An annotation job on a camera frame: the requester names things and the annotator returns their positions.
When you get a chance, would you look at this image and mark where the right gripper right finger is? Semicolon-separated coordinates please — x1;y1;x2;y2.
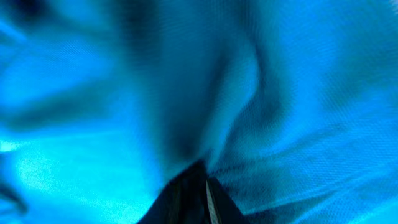
206;178;249;224

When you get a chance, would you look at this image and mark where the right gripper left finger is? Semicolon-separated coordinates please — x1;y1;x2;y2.
138;160;207;224

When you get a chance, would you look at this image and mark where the blue polo shirt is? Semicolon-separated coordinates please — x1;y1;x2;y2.
1;1;397;223

